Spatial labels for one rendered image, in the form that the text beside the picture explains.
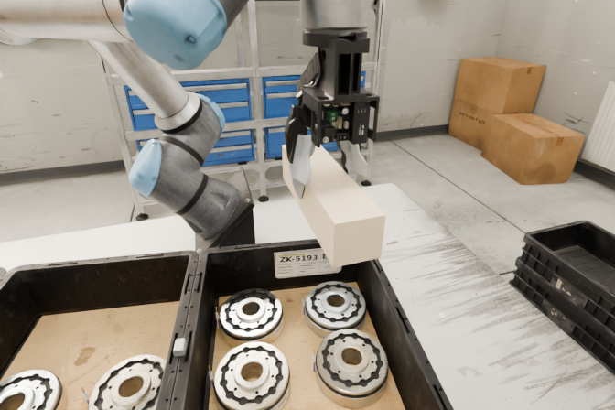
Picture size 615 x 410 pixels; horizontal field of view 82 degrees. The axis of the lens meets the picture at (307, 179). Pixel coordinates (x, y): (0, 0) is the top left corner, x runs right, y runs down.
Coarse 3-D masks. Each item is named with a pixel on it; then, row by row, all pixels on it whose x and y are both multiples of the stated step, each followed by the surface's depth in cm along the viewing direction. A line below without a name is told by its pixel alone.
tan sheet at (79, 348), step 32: (64, 320) 61; (96, 320) 61; (128, 320) 61; (160, 320) 61; (32, 352) 55; (64, 352) 55; (96, 352) 55; (128, 352) 55; (160, 352) 55; (64, 384) 51
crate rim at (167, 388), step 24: (24, 264) 58; (48, 264) 58; (72, 264) 58; (96, 264) 59; (192, 264) 58; (0, 288) 54; (192, 288) 54; (168, 360) 43; (168, 384) 40; (168, 408) 38
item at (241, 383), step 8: (248, 360) 50; (256, 360) 50; (264, 360) 50; (240, 368) 49; (264, 368) 49; (240, 376) 48; (264, 376) 48; (240, 384) 47; (248, 384) 47; (256, 384) 47
